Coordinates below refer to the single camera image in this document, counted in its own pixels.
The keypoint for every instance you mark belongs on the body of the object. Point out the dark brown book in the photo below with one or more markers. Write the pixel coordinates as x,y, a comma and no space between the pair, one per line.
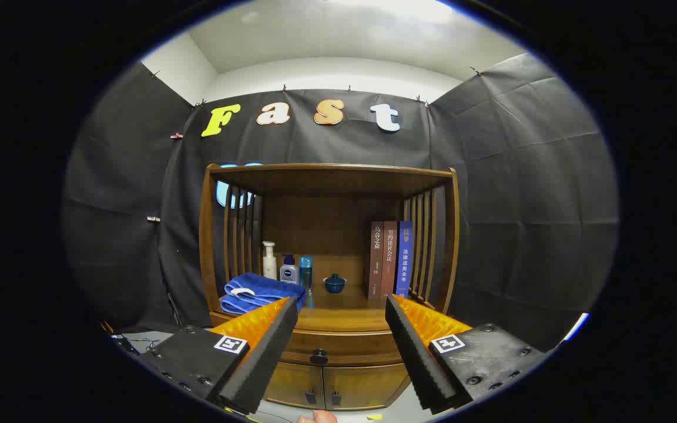
375,264

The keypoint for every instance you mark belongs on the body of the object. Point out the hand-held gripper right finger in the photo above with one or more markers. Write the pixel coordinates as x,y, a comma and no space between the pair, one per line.
415,352

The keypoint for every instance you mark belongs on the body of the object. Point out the blue book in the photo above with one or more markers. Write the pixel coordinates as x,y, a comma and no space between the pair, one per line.
404,258

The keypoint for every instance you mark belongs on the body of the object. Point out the reddish brown book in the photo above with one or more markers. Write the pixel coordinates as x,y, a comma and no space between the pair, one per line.
389,261

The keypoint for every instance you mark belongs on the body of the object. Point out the blue folded towel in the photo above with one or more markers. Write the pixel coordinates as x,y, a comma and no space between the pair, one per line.
256,291

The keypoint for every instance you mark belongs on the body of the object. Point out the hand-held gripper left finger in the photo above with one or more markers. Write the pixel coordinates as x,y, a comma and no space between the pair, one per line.
268,352

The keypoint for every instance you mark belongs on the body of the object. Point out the wooden countertop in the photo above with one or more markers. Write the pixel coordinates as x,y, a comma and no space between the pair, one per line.
338,317

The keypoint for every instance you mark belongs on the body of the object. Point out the clear blue bottle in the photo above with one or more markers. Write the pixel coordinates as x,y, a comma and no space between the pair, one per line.
306,273

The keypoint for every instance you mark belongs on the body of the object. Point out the white pump bottle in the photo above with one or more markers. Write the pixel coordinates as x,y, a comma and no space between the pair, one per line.
269,264

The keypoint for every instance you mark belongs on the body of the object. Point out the dark blue lidded teacup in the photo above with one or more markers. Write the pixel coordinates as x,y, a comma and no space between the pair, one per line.
334,285

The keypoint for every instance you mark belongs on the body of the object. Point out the white bottle with blue cap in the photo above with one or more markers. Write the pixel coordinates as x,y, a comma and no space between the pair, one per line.
289,274

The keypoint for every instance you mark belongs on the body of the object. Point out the wooden cabinet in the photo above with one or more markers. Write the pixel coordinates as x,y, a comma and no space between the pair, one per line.
327,182

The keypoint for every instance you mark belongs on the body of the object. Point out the wooden drawer with black knob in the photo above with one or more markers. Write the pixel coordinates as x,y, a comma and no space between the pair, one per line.
344,346

